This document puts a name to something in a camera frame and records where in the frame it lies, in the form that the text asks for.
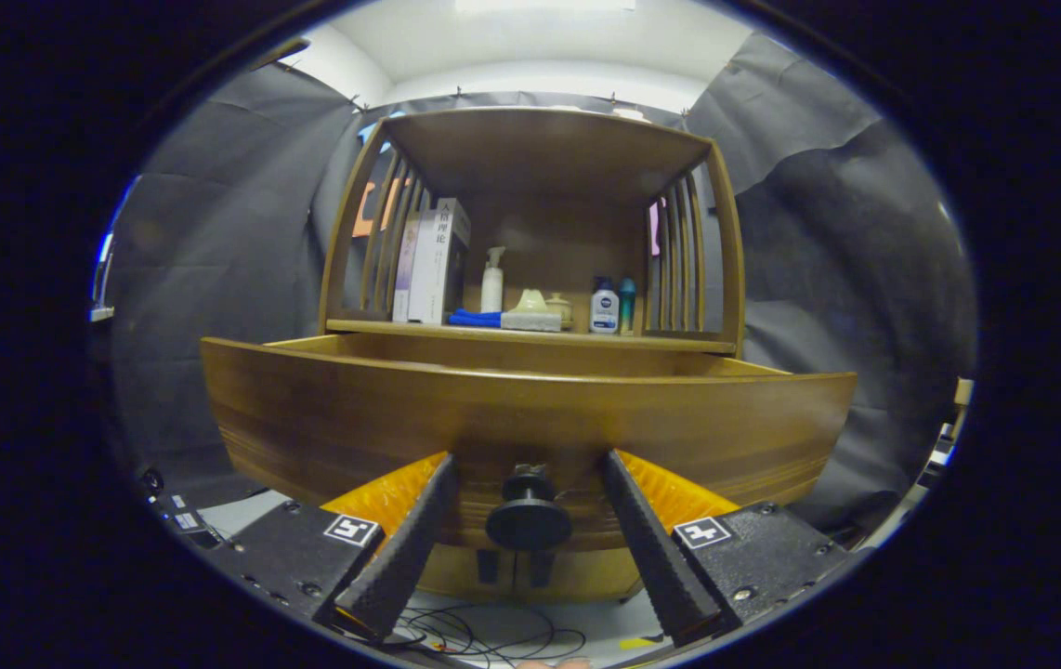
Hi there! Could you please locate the thick white book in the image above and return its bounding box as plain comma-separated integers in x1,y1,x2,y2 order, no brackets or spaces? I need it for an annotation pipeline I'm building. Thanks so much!
408,197,472,325

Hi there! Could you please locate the wooden drawer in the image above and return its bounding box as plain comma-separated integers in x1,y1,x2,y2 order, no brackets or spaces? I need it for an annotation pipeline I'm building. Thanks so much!
200,333,858,551

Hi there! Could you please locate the white monitor stand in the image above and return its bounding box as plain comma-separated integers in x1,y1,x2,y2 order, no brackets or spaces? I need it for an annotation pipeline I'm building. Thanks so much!
89,232,118,323

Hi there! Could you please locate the white furniture edge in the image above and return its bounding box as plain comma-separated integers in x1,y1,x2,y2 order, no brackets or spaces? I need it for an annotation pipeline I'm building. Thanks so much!
911,376,976,493

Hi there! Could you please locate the black electronic box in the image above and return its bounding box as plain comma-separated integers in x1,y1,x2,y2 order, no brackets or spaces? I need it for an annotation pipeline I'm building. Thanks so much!
136,467,225,549

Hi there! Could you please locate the white lotion bottle blue cap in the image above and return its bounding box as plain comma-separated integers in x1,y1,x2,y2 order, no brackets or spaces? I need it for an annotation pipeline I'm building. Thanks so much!
590,276,621,335

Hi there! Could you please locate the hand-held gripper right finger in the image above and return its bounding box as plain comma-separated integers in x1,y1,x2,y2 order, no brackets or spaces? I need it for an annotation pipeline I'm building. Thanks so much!
603,450,857,649

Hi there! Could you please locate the wooden countertop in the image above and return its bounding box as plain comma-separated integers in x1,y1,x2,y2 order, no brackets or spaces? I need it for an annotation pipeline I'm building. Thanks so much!
326,318,738,355

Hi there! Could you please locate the wooden cabinet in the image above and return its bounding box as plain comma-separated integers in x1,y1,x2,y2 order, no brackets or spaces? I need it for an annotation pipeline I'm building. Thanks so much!
319,106,747,603

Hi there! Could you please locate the black round drawer knob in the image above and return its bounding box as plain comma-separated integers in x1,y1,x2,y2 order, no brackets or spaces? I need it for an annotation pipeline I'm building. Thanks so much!
486,463,574,551

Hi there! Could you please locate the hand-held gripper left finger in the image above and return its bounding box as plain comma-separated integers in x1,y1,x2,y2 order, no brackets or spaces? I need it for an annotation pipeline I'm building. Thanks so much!
205,452,459,642

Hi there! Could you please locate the white spray bottle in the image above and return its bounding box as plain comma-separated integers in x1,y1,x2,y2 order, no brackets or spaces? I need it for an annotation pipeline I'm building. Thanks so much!
480,246,507,314

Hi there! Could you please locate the thin purple book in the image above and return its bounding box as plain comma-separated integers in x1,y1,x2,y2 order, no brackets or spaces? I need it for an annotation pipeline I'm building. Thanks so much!
392,212,420,323

